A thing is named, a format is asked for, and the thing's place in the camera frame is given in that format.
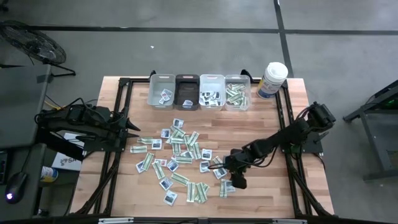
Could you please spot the small white wipe packet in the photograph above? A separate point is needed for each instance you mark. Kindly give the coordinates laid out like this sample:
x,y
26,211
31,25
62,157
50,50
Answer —
x,y
187,102

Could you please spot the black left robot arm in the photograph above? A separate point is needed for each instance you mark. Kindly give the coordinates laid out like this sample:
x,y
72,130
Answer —
x,y
56,119

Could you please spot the black floor fan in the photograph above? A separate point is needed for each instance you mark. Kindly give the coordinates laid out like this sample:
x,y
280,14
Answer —
x,y
34,43

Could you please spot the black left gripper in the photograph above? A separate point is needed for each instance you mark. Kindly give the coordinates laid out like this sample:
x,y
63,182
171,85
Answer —
x,y
118,129

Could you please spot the dark grey plastic bin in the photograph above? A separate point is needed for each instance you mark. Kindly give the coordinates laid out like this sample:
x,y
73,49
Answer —
x,y
186,90

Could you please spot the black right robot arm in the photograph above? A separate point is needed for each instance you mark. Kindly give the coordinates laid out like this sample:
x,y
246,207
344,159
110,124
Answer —
x,y
292,132

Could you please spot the black keyboard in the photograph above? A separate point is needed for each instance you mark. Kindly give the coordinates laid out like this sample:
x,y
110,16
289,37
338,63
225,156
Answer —
x,y
2,168

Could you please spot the grey desk top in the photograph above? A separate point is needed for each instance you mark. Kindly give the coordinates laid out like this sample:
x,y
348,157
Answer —
x,y
18,93

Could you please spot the clear plastic bin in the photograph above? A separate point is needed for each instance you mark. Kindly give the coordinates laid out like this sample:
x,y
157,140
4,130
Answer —
x,y
248,81

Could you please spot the disinfecting wipes canister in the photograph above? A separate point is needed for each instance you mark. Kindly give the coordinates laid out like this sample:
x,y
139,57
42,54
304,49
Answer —
x,y
273,77

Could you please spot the light grey plastic bin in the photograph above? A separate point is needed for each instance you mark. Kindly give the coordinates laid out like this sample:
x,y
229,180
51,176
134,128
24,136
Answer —
x,y
155,84

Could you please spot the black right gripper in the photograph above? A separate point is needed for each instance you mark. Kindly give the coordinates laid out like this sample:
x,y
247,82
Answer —
x,y
236,161

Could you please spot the white cardboard box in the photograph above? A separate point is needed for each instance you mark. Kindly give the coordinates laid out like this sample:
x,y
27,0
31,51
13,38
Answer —
x,y
70,163

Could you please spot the grey low desk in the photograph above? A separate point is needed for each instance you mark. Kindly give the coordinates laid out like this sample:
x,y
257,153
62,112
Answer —
x,y
21,155

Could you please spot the dark grey metal stand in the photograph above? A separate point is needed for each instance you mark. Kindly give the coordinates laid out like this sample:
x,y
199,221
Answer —
x,y
374,143

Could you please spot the blue yellow can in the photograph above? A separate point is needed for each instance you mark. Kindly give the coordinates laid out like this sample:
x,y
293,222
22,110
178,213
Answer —
x,y
49,174

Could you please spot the white plastic bin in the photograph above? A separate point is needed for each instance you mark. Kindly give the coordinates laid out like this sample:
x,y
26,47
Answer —
x,y
212,82

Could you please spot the black computer mouse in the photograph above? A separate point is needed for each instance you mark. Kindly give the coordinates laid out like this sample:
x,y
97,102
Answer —
x,y
15,186

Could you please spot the silver metal bracket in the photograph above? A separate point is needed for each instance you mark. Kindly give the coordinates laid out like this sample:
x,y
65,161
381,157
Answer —
x,y
289,221
115,220

